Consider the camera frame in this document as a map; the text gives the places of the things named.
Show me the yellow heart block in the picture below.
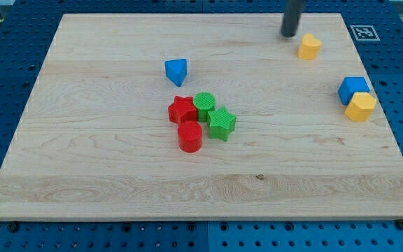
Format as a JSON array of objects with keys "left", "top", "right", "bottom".
[{"left": 297, "top": 34, "right": 323, "bottom": 60}]

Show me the blue cube block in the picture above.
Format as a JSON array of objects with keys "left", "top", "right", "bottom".
[{"left": 338, "top": 76, "right": 370, "bottom": 105}]

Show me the red cylinder block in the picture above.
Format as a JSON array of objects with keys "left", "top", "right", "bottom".
[{"left": 178, "top": 121, "right": 202, "bottom": 153}]

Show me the green star block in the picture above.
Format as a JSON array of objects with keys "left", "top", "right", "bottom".
[{"left": 207, "top": 106, "right": 236, "bottom": 141}]

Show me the green cylinder block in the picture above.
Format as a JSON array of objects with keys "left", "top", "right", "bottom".
[{"left": 193, "top": 92, "right": 215, "bottom": 123}]

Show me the red star block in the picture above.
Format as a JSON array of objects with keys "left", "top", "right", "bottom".
[{"left": 168, "top": 96, "right": 197, "bottom": 125}]

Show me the blue triangle block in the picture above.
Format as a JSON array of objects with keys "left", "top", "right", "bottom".
[{"left": 164, "top": 59, "right": 188, "bottom": 87}]

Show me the wooden board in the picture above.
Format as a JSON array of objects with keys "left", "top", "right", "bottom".
[{"left": 0, "top": 13, "right": 403, "bottom": 222}]

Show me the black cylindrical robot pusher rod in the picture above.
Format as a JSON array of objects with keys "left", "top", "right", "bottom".
[{"left": 280, "top": 0, "right": 305, "bottom": 38}]

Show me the yellow hexagon block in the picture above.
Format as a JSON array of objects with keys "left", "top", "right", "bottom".
[{"left": 344, "top": 92, "right": 376, "bottom": 122}]

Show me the white fiducial marker tag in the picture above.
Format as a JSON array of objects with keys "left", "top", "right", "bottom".
[{"left": 351, "top": 24, "right": 380, "bottom": 41}]

